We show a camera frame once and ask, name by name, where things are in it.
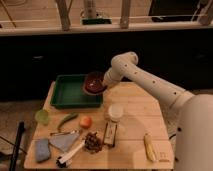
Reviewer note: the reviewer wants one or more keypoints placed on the dark rectangular box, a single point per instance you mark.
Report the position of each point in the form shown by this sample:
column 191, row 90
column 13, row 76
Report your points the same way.
column 110, row 134

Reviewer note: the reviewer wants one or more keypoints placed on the yellow banana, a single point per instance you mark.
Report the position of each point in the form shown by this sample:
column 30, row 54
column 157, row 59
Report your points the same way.
column 150, row 152

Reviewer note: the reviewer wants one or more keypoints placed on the black pole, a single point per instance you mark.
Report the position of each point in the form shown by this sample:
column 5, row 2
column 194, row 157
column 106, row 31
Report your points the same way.
column 16, row 147

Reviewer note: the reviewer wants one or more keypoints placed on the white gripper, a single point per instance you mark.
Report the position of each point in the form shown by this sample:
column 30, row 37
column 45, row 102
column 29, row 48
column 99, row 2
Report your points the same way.
column 109, row 80

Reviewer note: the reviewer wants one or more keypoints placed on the white handled brush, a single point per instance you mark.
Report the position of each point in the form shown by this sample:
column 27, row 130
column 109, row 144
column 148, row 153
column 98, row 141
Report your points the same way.
column 64, row 160

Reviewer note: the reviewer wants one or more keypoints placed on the orange fruit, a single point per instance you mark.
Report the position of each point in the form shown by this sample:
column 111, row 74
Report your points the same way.
column 85, row 122

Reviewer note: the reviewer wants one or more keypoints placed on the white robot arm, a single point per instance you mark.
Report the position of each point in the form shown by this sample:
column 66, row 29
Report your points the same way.
column 194, row 137

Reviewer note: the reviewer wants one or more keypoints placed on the white cup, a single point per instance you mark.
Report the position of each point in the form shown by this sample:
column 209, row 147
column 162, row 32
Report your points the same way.
column 115, row 112

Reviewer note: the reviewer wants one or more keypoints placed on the brown dried clump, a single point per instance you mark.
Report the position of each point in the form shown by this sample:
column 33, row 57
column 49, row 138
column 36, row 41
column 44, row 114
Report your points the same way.
column 93, row 143

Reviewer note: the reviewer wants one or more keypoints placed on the grey folded cloth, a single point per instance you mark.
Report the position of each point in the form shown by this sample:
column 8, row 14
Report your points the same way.
column 64, row 142

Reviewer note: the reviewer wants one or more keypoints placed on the blue sponge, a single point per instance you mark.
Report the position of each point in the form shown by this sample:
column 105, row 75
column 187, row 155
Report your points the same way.
column 42, row 151

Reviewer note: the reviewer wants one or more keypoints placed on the dark red bowl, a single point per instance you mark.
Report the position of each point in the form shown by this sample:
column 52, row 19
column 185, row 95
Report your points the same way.
column 93, row 83

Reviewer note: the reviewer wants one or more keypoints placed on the green base stand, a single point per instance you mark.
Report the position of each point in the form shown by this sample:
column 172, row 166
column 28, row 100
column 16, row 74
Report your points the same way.
column 95, row 21

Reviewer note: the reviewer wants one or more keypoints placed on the green plastic tray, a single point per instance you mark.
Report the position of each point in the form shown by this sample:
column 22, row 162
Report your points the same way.
column 68, row 93

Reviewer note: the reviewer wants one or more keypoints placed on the light green cup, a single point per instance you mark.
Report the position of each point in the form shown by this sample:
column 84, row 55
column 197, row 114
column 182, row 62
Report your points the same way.
column 42, row 117

